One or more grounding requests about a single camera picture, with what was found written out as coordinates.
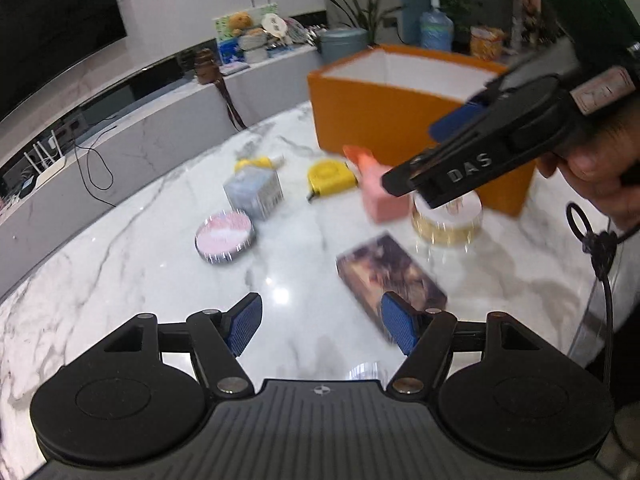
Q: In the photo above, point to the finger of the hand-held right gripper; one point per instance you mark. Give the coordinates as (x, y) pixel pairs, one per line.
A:
(452, 125)
(465, 172)

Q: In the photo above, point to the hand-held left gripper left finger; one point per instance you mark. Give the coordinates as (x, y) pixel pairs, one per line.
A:
(245, 326)

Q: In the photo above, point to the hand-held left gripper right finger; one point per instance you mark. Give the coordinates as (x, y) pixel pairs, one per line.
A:
(400, 324)

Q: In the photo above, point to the pink spray bottle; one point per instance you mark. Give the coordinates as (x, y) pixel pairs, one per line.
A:
(382, 205)

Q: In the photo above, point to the orange cardboard box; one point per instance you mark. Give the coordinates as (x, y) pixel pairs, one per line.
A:
(360, 115)

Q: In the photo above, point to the round pink tin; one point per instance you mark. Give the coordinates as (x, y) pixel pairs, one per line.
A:
(225, 235)

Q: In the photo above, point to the yellow capped bottle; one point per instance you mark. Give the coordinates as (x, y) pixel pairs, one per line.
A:
(255, 164)

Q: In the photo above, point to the person's right hand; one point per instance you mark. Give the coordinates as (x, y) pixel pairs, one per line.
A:
(600, 165)

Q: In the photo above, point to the dark printed flat box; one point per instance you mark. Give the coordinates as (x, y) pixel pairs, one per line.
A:
(385, 270)

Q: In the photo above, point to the gold round tin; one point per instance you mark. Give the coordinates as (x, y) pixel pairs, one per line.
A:
(445, 226)

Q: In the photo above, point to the colourful printed carton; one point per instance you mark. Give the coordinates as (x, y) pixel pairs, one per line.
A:
(487, 42)

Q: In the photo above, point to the blue water jug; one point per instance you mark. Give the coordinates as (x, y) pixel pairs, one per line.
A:
(436, 27)

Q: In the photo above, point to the dark grey cabinet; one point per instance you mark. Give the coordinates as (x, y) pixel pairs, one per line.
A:
(492, 0)

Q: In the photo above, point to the light blue carton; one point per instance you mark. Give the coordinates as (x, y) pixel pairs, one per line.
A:
(252, 194)

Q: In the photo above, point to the grey trash can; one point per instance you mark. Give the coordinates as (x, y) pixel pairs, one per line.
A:
(345, 45)

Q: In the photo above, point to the yellow tape measure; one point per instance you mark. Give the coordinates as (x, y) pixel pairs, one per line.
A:
(327, 177)

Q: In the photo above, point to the long-leaf potted plant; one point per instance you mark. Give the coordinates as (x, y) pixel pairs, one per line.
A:
(367, 10)

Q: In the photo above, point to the round paper fan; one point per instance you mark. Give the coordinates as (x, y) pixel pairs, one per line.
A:
(275, 26)

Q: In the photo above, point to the white marble television console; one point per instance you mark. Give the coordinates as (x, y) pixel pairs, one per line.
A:
(150, 125)

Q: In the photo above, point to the white booklet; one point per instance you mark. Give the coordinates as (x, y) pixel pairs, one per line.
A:
(235, 68)

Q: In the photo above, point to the blue printed box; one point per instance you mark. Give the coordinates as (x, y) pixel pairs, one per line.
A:
(231, 52)

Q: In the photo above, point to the orange stuffed toy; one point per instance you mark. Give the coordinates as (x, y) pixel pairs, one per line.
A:
(240, 22)

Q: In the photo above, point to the white router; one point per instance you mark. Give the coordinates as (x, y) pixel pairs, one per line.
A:
(50, 170)

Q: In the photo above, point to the brown leather bag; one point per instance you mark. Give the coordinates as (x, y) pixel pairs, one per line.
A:
(205, 67)

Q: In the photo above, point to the black television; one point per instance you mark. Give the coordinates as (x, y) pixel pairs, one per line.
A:
(50, 25)

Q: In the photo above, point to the black wall socket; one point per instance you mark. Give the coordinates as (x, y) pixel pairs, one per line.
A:
(390, 21)

